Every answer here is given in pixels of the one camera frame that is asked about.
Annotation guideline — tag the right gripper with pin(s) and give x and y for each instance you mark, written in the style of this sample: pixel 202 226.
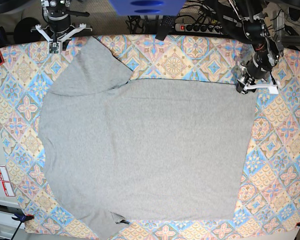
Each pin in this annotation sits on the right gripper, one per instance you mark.
pixel 58 22

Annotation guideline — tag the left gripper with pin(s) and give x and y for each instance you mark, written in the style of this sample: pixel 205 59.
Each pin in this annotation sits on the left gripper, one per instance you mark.
pixel 253 72

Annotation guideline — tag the grey T-shirt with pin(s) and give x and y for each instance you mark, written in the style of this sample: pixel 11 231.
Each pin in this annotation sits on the grey T-shirt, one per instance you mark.
pixel 118 149

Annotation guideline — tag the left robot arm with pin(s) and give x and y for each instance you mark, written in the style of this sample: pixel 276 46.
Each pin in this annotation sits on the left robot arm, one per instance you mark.
pixel 244 21

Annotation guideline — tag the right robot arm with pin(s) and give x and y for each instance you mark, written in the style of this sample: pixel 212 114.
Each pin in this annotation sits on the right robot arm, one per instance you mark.
pixel 61 4

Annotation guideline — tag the black power strip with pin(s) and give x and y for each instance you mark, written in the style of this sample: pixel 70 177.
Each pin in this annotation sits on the black power strip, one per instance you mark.
pixel 198 28

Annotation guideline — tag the red white stickers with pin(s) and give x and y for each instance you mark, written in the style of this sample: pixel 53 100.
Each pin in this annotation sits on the red white stickers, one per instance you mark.
pixel 5 182

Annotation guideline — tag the blue orange clamp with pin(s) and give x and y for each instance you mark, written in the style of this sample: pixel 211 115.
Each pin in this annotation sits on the blue orange clamp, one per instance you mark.
pixel 21 218

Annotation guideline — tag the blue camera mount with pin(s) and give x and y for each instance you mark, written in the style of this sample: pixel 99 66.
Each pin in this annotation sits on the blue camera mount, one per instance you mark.
pixel 147 7

